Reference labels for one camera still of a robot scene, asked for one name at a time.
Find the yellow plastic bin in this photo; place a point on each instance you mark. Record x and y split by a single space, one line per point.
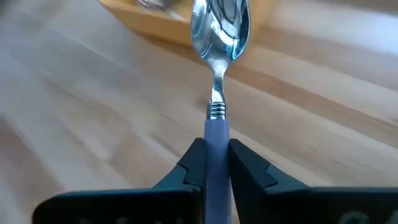
149 25

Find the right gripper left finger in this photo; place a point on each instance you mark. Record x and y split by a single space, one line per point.
140 208

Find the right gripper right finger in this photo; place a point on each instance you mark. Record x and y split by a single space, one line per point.
295 208

